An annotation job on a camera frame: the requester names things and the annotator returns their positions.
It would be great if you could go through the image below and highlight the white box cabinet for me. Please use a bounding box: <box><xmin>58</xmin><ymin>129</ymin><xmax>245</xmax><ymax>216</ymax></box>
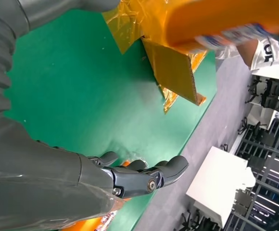
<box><xmin>185</xmin><ymin>146</ymin><xmax>257</xmax><ymax>229</ymax></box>

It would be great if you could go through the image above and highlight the person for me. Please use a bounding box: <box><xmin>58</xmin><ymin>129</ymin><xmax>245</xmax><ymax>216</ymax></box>
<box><xmin>215</xmin><ymin>38</ymin><xmax>279</xmax><ymax>72</ymax></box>

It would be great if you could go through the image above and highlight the green table mat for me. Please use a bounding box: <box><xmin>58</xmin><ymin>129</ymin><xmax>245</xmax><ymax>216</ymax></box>
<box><xmin>3</xmin><ymin>8</ymin><xmax>219</xmax><ymax>231</ymax></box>

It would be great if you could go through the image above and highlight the black office chair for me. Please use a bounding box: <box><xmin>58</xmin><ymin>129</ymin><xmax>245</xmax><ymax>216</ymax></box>
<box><xmin>245</xmin><ymin>76</ymin><xmax>279</xmax><ymax>112</ymax></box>
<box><xmin>238</xmin><ymin>116</ymin><xmax>274</xmax><ymax>147</ymax></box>
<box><xmin>178</xmin><ymin>210</ymin><xmax>219</xmax><ymax>231</ymax></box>

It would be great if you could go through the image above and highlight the yellow taped cardboard box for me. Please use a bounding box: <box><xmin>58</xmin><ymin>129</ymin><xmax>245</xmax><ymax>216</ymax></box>
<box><xmin>102</xmin><ymin>0</ymin><xmax>207</xmax><ymax>114</ymax></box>

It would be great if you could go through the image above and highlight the dark glass partition frame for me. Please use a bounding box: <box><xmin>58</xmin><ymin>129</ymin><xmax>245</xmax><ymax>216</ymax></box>
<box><xmin>226</xmin><ymin>119</ymin><xmax>279</xmax><ymax>231</ymax></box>

